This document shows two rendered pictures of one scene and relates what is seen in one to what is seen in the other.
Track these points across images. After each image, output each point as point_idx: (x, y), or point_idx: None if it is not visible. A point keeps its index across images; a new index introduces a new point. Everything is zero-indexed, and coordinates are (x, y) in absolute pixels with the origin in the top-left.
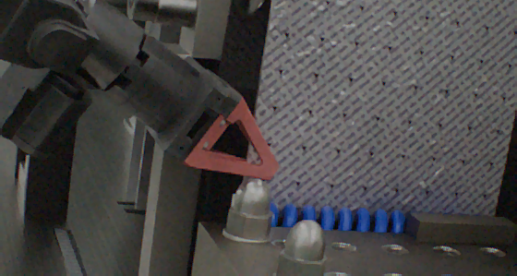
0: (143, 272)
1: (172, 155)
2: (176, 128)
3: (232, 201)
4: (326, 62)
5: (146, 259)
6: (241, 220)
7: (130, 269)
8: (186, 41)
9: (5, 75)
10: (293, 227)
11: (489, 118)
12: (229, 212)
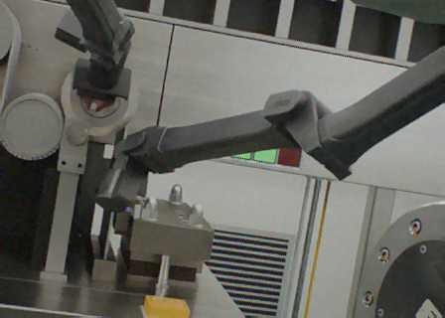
0: (58, 259)
1: (145, 196)
2: (143, 186)
3: (136, 209)
4: None
5: (62, 252)
6: (156, 213)
7: (1, 269)
8: (74, 150)
9: (125, 180)
10: (197, 207)
11: None
12: (150, 212)
